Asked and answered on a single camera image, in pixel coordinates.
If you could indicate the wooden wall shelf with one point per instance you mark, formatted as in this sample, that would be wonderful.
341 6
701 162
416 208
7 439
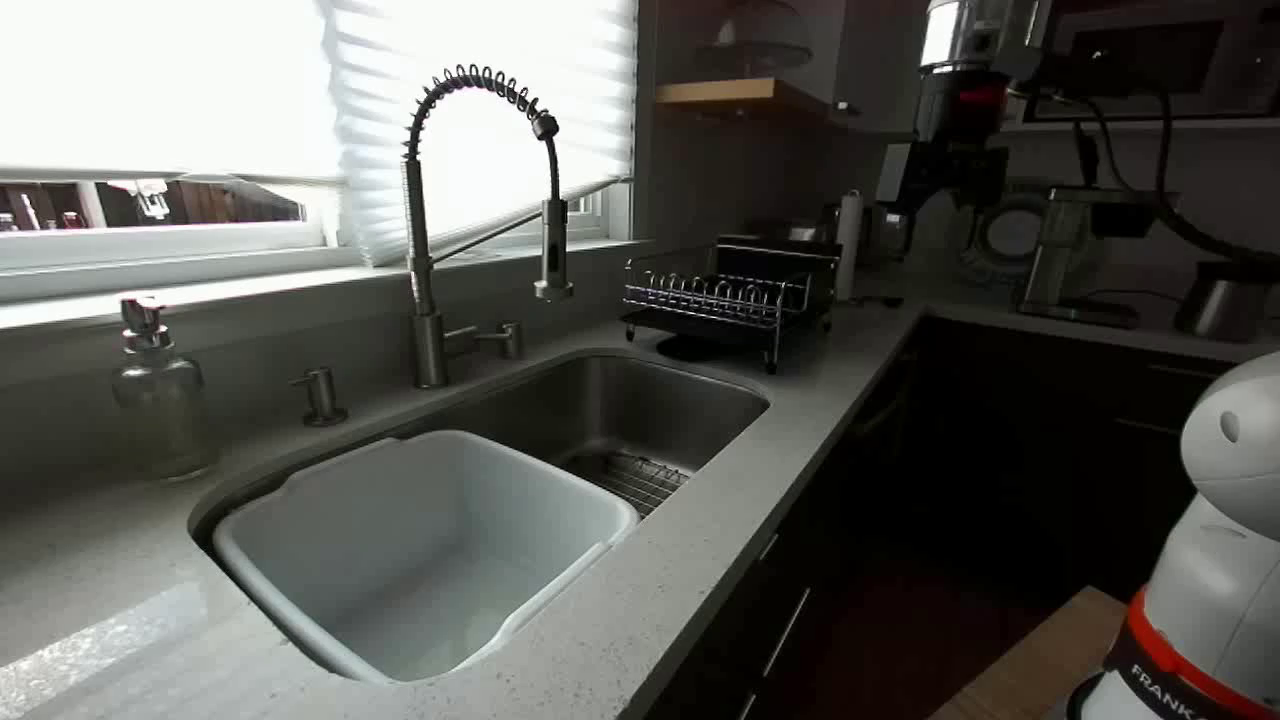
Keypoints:
723 90

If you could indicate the clear glass soap dispenser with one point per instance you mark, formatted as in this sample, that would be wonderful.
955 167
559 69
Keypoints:
160 400

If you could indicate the white window blind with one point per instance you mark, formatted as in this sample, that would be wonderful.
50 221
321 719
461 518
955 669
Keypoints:
587 83

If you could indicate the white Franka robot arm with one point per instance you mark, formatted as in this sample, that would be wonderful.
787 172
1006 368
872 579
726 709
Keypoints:
1226 587

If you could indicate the white paper towel roll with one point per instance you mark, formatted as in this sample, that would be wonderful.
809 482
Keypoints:
850 247

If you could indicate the black camera on stand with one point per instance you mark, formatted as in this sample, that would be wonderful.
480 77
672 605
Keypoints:
960 106

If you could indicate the white plastic wash basin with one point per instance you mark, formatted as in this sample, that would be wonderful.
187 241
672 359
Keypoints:
426 561

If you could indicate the silver toaster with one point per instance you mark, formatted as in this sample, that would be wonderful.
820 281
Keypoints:
1220 304

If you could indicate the wooden base board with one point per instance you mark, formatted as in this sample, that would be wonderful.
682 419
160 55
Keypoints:
1026 667

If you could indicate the black utensil holder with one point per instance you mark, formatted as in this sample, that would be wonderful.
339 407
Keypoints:
787 253

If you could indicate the short chrome deck fixture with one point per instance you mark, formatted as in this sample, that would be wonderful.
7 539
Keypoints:
321 399
504 341

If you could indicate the dark wood base cabinet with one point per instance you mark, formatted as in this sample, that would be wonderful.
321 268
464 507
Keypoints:
800 575

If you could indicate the metal sink bottom grid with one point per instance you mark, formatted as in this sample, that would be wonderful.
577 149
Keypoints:
640 479

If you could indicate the chrome spring pull-down faucet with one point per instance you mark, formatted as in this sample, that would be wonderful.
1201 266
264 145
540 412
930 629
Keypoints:
426 304

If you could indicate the stainless steel undermount sink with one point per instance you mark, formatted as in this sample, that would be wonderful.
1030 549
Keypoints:
625 400

